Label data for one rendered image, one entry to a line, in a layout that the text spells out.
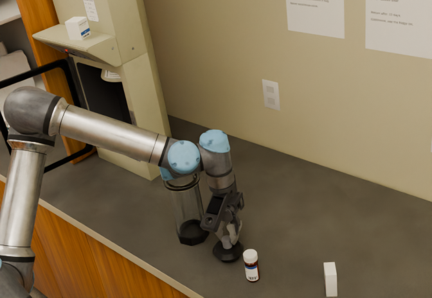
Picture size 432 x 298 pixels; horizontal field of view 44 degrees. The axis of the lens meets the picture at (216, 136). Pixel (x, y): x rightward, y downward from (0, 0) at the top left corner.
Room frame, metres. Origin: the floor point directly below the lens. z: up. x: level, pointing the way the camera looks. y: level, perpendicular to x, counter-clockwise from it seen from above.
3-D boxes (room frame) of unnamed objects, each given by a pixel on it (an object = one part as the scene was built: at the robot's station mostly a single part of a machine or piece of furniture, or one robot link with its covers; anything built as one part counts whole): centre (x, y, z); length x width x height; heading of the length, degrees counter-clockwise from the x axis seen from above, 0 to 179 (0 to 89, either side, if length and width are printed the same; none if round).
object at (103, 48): (1.72, 0.42, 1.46); 0.32 x 0.11 x 0.10; 44
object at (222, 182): (1.21, 0.01, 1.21); 0.08 x 0.08 x 0.05
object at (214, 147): (1.21, 0.01, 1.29); 0.09 x 0.08 x 0.11; 101
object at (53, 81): (1.77, 0.62, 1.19); 0.30 x 0.01 x 0.40; 124
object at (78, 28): (1.68, 0.38, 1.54); 0.05 x 0.05 x 0.06; 62
